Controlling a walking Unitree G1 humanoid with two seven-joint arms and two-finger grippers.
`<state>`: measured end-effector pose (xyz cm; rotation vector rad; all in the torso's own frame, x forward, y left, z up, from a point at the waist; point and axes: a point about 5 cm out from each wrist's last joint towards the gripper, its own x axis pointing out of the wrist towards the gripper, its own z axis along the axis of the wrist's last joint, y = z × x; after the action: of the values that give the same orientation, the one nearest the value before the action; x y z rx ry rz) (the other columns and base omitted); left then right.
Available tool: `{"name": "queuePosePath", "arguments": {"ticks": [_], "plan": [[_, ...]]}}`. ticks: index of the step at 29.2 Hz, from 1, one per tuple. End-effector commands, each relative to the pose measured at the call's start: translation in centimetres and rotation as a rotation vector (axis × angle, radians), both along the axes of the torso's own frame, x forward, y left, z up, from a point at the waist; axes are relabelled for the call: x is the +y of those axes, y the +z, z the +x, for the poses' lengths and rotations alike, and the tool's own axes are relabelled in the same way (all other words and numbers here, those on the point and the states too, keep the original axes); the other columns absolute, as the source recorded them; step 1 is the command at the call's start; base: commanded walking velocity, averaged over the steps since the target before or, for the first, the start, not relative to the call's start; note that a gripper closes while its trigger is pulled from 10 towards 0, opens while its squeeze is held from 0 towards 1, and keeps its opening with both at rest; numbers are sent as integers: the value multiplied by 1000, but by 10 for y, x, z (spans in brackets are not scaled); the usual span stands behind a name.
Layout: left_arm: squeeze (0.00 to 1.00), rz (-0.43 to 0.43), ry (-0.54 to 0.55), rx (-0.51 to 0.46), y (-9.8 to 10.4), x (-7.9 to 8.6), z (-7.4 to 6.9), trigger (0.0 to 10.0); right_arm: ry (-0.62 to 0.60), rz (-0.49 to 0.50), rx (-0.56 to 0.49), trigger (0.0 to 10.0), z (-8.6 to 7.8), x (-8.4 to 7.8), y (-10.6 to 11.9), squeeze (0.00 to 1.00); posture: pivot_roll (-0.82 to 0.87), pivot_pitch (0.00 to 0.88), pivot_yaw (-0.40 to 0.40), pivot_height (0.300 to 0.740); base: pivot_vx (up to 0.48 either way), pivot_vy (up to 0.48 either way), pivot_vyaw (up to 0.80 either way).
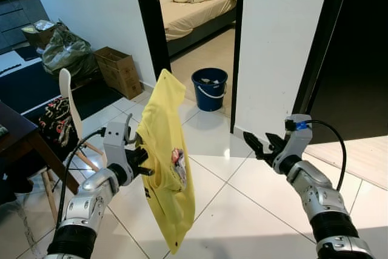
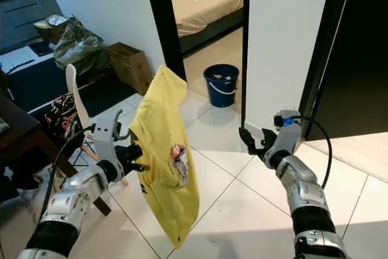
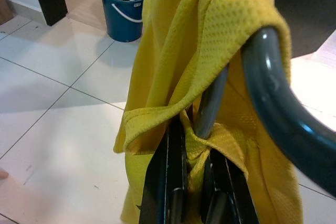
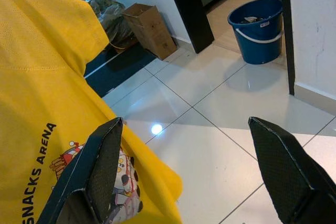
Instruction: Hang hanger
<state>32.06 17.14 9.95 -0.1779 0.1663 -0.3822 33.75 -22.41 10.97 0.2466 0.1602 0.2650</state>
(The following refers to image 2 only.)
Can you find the yellow printed t-shirt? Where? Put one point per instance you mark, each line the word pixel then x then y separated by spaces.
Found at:
pixel 157 198

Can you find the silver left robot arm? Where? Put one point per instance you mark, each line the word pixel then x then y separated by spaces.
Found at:
pixel 73 201

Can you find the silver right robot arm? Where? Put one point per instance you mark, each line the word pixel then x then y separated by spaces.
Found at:
pixel 303 192

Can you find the blue plastic bucket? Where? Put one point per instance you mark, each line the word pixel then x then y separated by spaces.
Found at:
pixel 221 92

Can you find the black patterned cloth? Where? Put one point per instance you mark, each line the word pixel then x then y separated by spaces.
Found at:
pixel 70 122

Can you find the brown cardboard box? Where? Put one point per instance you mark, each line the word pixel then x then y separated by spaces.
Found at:
pixel 133 68

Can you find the white chair wooden legs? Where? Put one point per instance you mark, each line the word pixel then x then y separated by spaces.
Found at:
pixel 73 86

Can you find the dark wooden table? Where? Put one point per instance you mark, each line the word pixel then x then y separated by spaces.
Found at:
pixel 24 131

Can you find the grey green plastic bag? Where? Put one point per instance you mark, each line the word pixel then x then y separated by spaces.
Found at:
pixel 82 47

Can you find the black door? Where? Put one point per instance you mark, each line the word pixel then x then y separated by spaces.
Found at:
pixel 357 59

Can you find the dark floor mat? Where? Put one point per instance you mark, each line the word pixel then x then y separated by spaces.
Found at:
pixel 30 80

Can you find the bed with beige sheet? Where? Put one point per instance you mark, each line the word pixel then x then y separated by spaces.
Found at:
pixel 206 19

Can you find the small cardboard box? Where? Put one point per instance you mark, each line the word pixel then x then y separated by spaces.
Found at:
pixel 45 31

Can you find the dark kitchen cabinet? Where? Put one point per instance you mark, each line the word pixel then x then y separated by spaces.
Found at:
pixel 24 13

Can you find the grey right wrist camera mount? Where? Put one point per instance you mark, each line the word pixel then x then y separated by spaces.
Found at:
pixel 285 141

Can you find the black door frame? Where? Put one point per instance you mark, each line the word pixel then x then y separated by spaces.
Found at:
pixel 163 28

